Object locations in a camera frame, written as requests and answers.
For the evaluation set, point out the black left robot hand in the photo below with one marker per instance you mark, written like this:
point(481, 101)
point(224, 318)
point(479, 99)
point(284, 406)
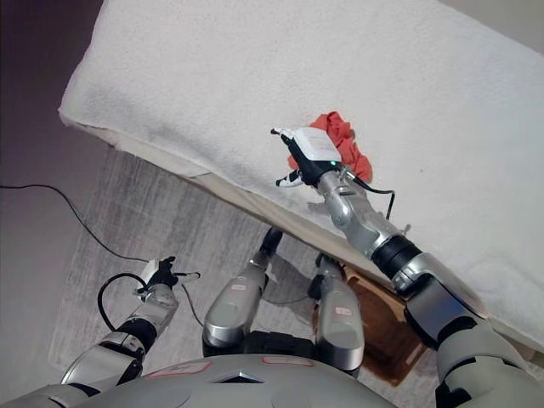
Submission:
point(163, 274)

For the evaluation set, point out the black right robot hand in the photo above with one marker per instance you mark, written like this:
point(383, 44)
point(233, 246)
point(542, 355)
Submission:
point(312, 157)

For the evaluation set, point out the red cloth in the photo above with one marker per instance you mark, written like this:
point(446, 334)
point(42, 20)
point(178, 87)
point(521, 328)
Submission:
point(355, 159)

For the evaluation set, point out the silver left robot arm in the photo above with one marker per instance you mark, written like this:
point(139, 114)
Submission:
point(127, 336)

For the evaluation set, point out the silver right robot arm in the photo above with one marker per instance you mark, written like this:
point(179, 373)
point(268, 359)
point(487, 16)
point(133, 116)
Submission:
point(425, 276)

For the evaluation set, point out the brown wicker basket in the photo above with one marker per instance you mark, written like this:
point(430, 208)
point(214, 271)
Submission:
point(382, 323)

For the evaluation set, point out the robot legs and torso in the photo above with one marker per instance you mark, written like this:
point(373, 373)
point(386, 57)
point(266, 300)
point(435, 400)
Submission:
point(144, 212)

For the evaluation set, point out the beige mattress sheet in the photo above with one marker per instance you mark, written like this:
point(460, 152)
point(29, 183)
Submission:
point(263, 208)

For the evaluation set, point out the silver left robot leg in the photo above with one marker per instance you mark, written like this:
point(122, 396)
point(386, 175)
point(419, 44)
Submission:
point(234, 302)

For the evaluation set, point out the silver robot leg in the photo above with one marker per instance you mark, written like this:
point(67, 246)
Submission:
point(234, 302)
point(340, 323)

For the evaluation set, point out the silver robot torso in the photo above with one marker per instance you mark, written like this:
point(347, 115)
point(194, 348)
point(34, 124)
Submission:
point(238, 384)

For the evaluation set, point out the silver right robot leg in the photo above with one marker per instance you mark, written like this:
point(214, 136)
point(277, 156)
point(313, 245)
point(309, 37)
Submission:
point(340, 323)

